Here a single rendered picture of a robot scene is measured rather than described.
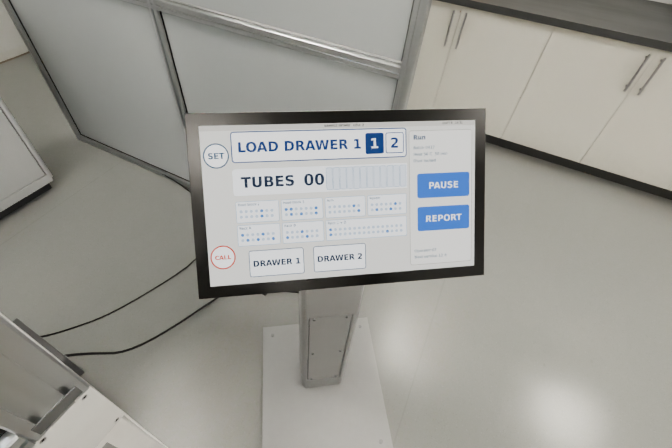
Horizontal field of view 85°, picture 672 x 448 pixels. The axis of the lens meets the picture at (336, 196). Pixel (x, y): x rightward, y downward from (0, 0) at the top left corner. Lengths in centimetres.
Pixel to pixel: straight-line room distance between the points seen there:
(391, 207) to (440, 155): 13
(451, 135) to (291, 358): 117
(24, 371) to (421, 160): 62
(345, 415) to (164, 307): 89
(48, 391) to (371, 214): 51
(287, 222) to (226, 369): 110
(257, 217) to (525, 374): 146
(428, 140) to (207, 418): 130
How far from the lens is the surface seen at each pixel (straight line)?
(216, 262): 66
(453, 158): 69
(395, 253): 67
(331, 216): 63
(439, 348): 175
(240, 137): 63
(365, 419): 156
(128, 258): 205
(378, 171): 64
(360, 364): 161
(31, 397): 63
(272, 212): 63
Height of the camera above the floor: 154
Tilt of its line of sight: 46 degrees down
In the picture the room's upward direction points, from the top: 5 degrees clockwise
